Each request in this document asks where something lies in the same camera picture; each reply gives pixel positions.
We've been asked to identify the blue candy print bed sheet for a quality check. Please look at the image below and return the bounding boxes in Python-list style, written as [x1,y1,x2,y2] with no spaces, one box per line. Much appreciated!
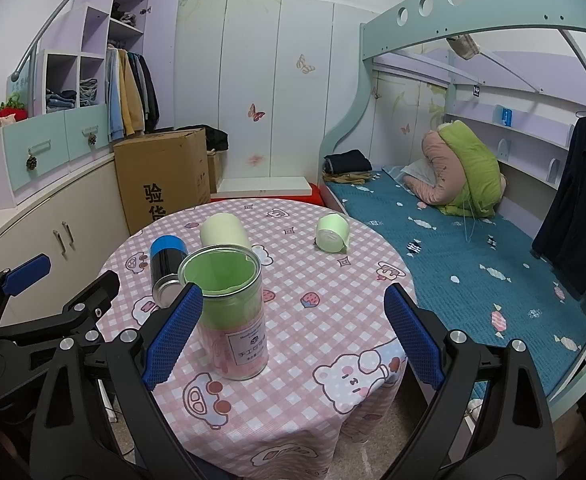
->
[325,170,586,396]

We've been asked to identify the purple and white stair cabinet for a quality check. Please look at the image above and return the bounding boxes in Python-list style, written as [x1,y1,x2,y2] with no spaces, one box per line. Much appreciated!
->
[0,0,181,211]

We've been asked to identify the white wardrobe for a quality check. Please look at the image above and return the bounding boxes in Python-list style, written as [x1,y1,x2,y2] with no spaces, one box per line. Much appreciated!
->
[173,0,369,183]

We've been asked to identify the hanging yellow sweater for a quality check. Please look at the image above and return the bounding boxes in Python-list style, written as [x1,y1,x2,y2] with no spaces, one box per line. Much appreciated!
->
[120,50,145,136]

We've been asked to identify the hanging dark clothes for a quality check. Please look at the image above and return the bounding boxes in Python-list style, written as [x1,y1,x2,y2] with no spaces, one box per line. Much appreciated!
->
[133,52,160,133]

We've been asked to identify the black can with blue band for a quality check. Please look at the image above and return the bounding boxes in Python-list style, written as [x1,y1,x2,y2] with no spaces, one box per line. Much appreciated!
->
[150,236,190,308]

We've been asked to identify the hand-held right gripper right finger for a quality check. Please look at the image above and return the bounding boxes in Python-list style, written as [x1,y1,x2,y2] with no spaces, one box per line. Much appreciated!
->
[384,282,561,480]

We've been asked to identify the mint green bunk bed frame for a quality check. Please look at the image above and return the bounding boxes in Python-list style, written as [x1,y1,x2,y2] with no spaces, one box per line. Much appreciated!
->
[319,0,586,416]

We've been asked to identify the hanging light blue shirt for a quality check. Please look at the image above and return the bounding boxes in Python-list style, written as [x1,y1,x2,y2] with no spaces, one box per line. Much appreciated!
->
[107,49,125,142]

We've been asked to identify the clear jar with green liner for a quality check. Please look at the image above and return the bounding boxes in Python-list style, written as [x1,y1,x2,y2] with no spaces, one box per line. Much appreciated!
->
[177,246,268,381]

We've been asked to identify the white low cabinet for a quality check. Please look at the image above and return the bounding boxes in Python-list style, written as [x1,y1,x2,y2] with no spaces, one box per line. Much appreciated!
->
[0,152,131,281]

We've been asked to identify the hanging dark jacket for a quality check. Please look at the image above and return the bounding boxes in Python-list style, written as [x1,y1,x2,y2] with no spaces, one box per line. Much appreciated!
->
[531,105,586,303]

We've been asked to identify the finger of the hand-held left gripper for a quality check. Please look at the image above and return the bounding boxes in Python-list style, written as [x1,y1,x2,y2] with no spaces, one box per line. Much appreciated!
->
[0,270,121,350]
[0,254,52,333]

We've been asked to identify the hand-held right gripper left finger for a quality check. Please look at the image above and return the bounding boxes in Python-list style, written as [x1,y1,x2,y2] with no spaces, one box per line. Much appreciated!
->
[26,282,204,480]

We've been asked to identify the white pillow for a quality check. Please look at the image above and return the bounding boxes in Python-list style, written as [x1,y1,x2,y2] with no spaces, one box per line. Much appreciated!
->
[402,160,439,191]

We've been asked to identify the green and pink rolled quilt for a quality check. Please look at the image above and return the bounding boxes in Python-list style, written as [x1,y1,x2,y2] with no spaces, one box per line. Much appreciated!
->
[413,121,506,218]

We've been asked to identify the beige hanging bag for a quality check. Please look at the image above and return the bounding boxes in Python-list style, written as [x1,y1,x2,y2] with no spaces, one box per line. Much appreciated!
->
[447,34,481,61]

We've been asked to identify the red stool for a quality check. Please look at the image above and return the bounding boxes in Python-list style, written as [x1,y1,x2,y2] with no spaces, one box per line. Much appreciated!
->
[210,184,326,207]

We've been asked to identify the light green cup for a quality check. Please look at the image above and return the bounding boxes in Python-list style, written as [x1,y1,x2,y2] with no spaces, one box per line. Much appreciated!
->
[315,213,350,253]

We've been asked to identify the black bag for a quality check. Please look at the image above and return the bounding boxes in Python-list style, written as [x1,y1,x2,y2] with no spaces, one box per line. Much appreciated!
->
[204,125,230,152]

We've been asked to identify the large cardboard box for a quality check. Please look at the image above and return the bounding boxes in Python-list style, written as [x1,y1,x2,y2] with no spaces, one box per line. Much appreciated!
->
[113,128,211,236]

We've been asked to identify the folded dark clothes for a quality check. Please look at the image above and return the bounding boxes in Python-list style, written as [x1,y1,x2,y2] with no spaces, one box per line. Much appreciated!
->
[323,150,373,175]

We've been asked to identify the white board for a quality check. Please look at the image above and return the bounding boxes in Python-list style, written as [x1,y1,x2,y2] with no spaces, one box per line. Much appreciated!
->
[216,176,314,196]

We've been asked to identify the cream cup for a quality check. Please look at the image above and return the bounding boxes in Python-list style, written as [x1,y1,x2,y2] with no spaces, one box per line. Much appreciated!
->
[199,212,252,251]

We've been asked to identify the red plush toy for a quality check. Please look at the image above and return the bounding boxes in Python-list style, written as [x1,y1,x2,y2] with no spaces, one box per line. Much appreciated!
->
[0,95,29,138]

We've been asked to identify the round table with pink cloth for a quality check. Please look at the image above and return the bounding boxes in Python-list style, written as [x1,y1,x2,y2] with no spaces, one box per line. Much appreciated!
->
[96,199,419,480]

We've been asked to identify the folded tan clothes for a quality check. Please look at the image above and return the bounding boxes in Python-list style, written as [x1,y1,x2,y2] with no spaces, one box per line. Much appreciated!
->
[323,171,374,186]

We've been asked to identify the folded jeans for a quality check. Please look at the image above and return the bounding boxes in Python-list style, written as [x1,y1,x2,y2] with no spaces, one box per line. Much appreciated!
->
[78,78,99,107]
[46,89,77,113]

